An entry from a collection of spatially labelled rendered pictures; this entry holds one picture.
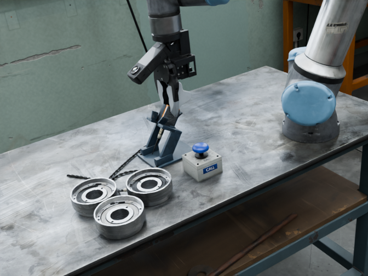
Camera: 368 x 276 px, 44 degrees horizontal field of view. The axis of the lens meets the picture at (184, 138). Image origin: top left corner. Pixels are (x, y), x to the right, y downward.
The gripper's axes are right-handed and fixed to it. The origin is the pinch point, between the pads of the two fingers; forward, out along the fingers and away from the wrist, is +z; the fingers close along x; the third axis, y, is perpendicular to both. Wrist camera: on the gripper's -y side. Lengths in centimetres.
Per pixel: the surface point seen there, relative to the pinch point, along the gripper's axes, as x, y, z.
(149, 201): -17.8, -17.7, 10.1
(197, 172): -16.7, -4.0, 9.1
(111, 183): -7.3, -21.8, 8.7
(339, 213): -25, 37, 38
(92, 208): -12.7, -29.1, 9.0
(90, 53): 146, 36, 25
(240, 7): 140, 140, 20
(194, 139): 1.5, 7.4, 11.9
